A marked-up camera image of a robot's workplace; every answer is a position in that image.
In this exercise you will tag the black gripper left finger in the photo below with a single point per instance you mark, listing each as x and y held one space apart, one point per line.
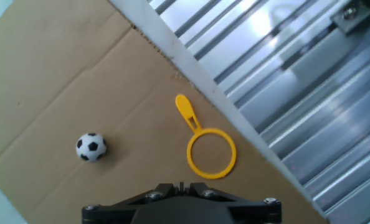
119 208

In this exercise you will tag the metal corner bracket with screw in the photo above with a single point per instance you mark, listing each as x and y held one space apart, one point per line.
350 17

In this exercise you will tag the small black white soccer ball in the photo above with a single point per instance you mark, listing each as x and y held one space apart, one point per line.
91 147

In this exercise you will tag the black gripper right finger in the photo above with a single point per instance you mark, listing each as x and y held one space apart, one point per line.
244 208

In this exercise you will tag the brown cardboard sheet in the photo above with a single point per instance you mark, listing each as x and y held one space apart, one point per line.
79 77

